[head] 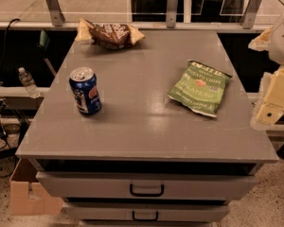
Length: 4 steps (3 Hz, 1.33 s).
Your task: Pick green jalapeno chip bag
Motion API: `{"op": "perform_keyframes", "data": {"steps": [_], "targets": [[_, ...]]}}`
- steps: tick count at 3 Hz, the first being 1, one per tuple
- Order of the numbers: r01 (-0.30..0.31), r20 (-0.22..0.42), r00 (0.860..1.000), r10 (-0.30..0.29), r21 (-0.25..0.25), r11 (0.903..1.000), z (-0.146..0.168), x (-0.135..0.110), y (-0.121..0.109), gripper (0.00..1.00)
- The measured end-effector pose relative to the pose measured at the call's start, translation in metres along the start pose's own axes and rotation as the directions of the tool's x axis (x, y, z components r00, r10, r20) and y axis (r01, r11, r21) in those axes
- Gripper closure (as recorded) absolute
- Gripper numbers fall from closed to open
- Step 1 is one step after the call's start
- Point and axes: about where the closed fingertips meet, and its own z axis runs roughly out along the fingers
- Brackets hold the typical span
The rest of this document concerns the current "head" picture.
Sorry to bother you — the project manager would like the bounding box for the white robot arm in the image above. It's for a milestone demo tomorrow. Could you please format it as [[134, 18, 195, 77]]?
[[248, 11, 284, 131]]

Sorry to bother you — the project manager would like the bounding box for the green jalapeno chip bag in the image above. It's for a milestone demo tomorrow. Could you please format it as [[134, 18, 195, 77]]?
[[168, 61, 231, 117]]

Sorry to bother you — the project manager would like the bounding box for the brown chip bag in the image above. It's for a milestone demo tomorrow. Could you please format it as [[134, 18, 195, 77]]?
[[75, 18, 145, 49]]

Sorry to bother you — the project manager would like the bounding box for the grey drawer cabinet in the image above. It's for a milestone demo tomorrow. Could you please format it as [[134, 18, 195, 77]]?
[[17, 30, 277, 227]]

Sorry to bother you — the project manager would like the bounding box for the blue pepsi soda can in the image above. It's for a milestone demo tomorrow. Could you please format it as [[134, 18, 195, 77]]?
[[69, 67, 101, 115]]

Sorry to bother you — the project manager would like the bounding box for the grey drawer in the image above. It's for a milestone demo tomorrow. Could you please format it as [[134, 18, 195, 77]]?
[[63, 202, 229, 222], [37, 172, 257, 201]]

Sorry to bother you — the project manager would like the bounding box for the top grey drawer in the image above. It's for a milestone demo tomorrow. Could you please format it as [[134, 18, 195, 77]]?
[[37, 172, 257, 201]]

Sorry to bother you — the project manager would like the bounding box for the clear plastic water bottle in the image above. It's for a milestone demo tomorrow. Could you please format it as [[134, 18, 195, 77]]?
[[18, 67, 41, 98]]

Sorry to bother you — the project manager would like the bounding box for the brown cardboard box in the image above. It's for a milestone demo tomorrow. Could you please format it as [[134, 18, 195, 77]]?
[[9, 159, 63, 216]]

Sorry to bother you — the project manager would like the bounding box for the right metal rail bracket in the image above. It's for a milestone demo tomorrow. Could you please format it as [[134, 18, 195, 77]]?
[[240, 0, 262, 29]]

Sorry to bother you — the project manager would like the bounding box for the metal rail bracket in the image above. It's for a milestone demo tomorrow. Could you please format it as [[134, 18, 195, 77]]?
[[240, 0, 262, 29], [45, 0, 65, 26], [166, 0, 178, 28]]

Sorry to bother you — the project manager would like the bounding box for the middle metal rail bracket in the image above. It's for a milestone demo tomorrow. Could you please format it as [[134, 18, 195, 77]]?
[[166, 0, 178, 28]]

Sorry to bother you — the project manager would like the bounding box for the left metal rail bracket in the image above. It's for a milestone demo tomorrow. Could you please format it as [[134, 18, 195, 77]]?
[[45, 0, 65, 26]]

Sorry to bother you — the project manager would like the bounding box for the green handled tool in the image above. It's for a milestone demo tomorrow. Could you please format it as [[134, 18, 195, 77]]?
[[37, 29, 56, 76]]

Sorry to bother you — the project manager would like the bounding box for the black cable on left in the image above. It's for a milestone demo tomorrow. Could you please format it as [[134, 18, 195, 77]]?
[[0, 18, 22, 179]]

